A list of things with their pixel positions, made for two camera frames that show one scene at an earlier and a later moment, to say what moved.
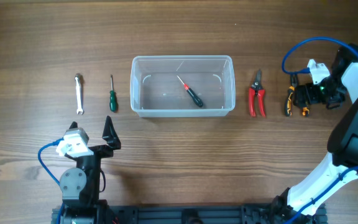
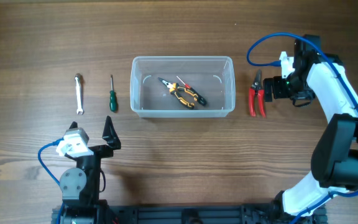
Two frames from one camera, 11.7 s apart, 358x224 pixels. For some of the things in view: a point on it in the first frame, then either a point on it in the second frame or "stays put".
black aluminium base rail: (219, 214) stays put
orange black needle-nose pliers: (288, 106) to (174, 88)
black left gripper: (112, 140) stays put
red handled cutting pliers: (257, 89) stays put
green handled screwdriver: (113, 103) stays put
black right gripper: (299, 96) to (278, 93)
